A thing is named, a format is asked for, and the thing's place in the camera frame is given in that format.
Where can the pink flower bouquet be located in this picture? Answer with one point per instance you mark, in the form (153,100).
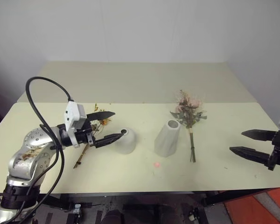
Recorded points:
(189,112)

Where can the black table frame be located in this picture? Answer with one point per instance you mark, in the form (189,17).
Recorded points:
(228,197)

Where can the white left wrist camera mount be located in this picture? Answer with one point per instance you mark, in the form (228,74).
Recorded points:
(72,112)

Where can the white faceted tall vase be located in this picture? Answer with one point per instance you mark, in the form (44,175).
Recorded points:
(165,142)

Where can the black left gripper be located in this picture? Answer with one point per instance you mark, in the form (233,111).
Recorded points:
(85,135)

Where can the white round dome vase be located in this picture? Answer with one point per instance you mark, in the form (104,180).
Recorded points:
(127,142)

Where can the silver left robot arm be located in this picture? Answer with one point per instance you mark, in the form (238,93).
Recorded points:
(25,154)

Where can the dark rounded shape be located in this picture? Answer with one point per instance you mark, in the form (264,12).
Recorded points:
(110,217)

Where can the yellow dried flower bouquet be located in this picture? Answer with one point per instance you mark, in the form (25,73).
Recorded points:
(82,154)

